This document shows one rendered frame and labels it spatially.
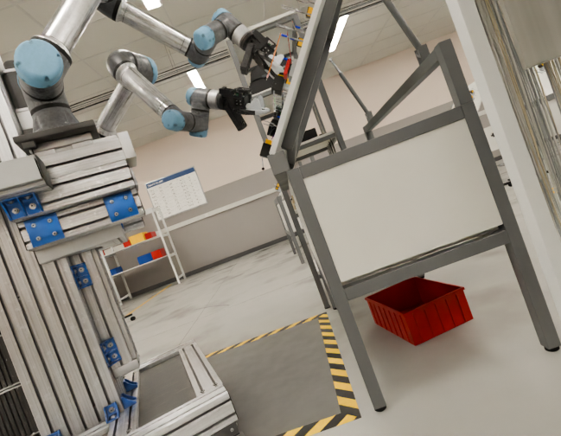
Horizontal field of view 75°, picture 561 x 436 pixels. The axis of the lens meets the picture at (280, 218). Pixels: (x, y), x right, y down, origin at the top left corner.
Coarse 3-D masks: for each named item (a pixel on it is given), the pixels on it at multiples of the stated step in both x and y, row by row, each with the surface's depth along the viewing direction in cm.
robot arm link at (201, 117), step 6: (192, 108) 147; (198, 114) 146; (204, 114) 147; (198, 120) 144; (204, 120) 148; (198, 126) 145; (204, 126) 149; (192, 132) 148; (198, 132) 148; (204, 132) 150
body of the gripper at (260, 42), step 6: (246, 36) 138; (252, 36) 141; (258, 36) 140; (264, 36) 140; (246, 42) 140; (252, 42) 140; (258, 42) 141; (264, 42) 138; (258, 48) 138; (264, 48) 139; (270, 48) 139; (252, 54) 140; (276, 54) 144; (258, 60) 140; (264, 66) 142
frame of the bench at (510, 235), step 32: (416, 128) 111; (480, 128) 110; (320, 160) 112; (352, 160) 112; (480, 160) 111; (512, 224) 111; (320, 256) 113; (448, 256) 112; (512, 256) 113; (352, 288) 113; (352, 320) 113; (544, 320) 111
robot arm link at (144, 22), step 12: (120, 0) 132; (108, 12) 132; (120, 12) 133; (132, 12) 134; (144, 12) 137; (132, 24) 137; (144, 24) 137; (156, 24) 138; (168, 24) 141; (156, 36) 140; (168, 36) 140; (180, 36) 142; (180, 48) 144; (192, 48) 144; (192, 60) 148; (204, 60) 147
